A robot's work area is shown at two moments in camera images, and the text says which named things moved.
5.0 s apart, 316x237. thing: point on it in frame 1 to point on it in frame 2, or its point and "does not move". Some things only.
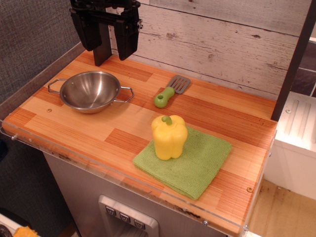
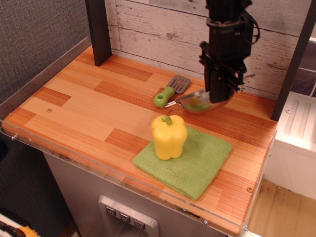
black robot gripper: (123, 14) to (230, 39)
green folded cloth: (189, 174) does not move
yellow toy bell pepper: (170, 133) does not move
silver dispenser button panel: (118, 219) does not move
